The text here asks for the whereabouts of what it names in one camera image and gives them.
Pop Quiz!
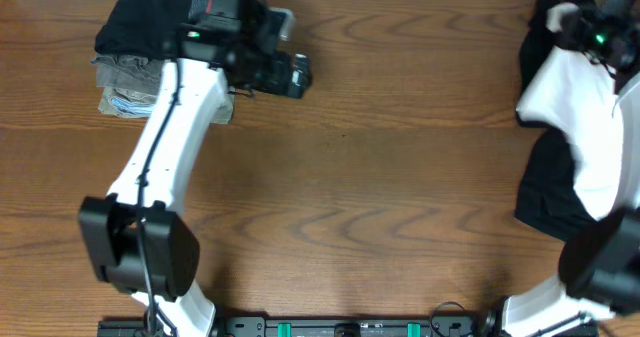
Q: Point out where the white t-shirt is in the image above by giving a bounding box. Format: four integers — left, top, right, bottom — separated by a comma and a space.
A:
515, 1, 626, 222

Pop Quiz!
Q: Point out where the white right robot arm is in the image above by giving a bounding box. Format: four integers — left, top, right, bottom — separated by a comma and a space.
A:
480, 0, 639, 336

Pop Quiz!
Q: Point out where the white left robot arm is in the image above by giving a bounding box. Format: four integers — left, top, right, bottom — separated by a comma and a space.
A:
78, 0, 312, 336

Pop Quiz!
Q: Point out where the folded black garment red trim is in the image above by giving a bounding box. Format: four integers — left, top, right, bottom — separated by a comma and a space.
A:
94, 0, 211, 60

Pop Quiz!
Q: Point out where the folded olive grey garment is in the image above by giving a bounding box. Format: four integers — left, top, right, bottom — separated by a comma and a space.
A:
91, 53, 235, 125

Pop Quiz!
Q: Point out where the folded light blue garment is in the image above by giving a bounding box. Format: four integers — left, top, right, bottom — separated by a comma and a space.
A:
107, 96, 154, 118

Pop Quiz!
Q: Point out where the black garment pile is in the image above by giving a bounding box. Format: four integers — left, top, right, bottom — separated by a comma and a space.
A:
514, 0, 595, 241

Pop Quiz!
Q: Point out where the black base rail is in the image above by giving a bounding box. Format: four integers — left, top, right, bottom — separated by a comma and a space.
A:
97, 315, 599, 337

